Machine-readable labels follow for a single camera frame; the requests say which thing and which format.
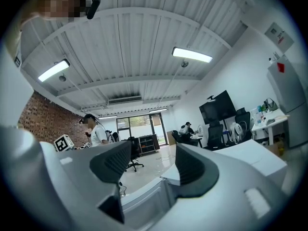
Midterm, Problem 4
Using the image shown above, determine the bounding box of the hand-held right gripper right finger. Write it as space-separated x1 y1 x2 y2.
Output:
149 142 294 231

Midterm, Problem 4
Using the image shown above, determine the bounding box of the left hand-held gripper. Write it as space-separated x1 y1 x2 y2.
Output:
54 133 74 152

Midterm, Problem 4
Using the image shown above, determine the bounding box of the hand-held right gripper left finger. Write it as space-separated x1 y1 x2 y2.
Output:
0 125 135 231

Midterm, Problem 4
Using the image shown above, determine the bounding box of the black office chair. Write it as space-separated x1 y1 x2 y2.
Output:
172 130 186 145
125 136 145 173
204 120 226 151
227 107 253 145

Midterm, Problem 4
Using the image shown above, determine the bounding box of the white backpack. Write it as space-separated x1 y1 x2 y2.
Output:
230 122 246 144

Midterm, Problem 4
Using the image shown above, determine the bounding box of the cardboard box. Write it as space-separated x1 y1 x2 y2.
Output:
264 138 288 157

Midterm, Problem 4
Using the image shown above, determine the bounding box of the ceiling air conditioner vent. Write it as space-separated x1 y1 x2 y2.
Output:
107 95 144 105

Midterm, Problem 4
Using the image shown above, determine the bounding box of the dark-framed doorway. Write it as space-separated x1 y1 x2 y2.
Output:
116 113 169 146

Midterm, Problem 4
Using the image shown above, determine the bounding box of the brown cardboard sheet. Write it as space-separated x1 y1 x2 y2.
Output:
167 130 180 146

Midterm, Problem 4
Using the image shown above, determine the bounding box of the white desk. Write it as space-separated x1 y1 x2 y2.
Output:
251 108 291 146

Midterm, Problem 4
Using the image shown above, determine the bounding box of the black low shelf cabinet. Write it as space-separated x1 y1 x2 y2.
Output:
139 134 160 156

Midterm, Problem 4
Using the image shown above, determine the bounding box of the grey handbag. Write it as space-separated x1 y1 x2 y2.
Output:
263 97 279 113

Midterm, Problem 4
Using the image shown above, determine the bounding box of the person's beige shirt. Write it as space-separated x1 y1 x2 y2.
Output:
4 11 48 68

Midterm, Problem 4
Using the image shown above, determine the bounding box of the silver refrigerator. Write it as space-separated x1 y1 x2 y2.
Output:
266 54 308 149

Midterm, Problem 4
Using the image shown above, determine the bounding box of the person's head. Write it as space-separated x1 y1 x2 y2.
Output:
30 0 84 23

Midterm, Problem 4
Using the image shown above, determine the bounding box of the black floor cable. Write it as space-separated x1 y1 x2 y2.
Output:
118 181 128 196

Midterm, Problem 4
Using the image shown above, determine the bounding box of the black wall television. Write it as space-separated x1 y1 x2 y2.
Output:
198 90 237 125

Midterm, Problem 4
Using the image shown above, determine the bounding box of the black head-mounted camera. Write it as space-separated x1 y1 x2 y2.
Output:
80 0 102 21

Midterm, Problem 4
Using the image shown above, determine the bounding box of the grey wall panel box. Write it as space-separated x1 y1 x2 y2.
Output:
264 22 295 54

